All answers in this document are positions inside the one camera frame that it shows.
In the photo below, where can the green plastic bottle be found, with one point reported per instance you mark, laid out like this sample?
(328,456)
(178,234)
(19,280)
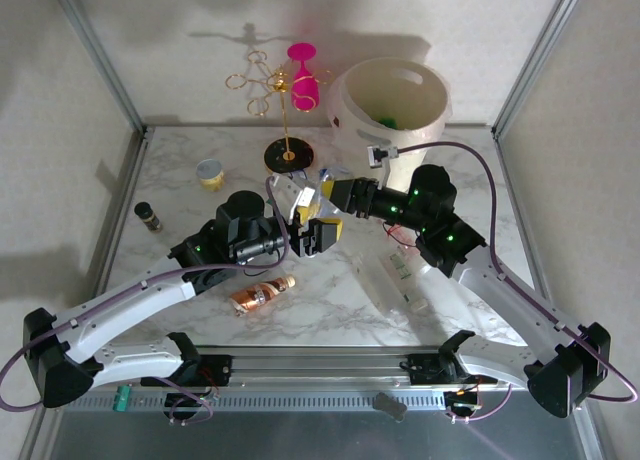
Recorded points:
(387,122)

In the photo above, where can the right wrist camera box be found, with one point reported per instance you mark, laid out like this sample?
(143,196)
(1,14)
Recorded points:
(376,156)

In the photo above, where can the pink plastic wine glass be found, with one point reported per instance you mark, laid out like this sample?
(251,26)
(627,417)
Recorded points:
(304,87)

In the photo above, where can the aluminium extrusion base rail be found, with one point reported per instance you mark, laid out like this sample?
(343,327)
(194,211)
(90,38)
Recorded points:
(320,370)

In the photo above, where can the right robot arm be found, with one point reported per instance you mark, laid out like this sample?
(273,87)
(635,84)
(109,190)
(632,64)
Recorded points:
(510,300)

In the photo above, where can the copper brown plastic bottle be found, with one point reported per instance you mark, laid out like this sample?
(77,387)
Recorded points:
(255,296)

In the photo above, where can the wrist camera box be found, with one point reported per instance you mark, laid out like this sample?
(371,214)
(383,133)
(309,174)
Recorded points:
(295,195)
(376,156)

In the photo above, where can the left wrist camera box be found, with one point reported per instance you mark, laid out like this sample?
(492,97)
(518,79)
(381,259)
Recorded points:
(295,195)

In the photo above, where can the green terminal connector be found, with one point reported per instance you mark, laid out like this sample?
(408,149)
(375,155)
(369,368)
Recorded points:
(121,400)

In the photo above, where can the black controller board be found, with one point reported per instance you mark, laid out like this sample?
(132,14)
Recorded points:
(460,405)
(180,402)

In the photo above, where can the small blue label bottle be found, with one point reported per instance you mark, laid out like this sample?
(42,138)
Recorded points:
(326,172)

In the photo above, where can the aluminium frame post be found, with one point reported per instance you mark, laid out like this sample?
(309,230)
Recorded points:
(537,55)
(99,55)

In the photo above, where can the grey metal panel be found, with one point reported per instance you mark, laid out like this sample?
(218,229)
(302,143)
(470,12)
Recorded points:
(300,440)

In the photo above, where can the small black bottle gold label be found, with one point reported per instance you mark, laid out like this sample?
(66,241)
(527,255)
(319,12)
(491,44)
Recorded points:
(146,214)

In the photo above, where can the yellow can silver lid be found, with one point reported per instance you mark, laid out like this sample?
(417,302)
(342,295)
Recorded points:
(210,172)

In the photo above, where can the translucent white plastic bin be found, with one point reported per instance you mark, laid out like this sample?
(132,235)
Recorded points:
(345,100)

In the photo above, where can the clear bottle green label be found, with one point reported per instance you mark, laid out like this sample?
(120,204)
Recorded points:
(402,275)

